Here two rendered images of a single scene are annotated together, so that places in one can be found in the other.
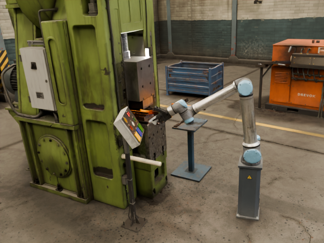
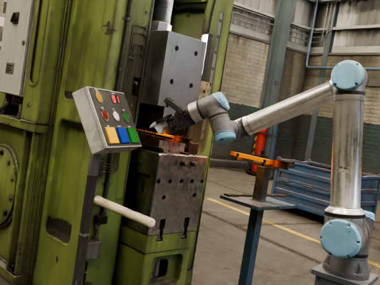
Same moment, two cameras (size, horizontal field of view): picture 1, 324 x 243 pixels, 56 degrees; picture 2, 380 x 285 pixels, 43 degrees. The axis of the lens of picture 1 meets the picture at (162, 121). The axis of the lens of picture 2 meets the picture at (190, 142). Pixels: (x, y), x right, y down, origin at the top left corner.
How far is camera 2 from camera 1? 121 cm
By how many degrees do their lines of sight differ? 22
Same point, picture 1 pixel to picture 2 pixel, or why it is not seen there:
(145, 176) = (133, 264)
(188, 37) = not seen: hidden behind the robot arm
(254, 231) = not seen: outside the picture
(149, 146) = (152, 199)
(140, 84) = (165, 74)
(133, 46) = (186, 30)
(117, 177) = (76, 240)
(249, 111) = (350, 128)
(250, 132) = (344, 180)
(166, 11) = not seen: hidden behind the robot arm
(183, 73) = (304, 173)
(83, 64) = (85, 24)
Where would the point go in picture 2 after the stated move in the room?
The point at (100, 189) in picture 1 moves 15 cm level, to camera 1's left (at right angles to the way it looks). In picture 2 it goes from (45, 264) to (22, 258)
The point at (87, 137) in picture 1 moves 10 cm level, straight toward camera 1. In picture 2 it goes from (55, 154) to (50, 155)
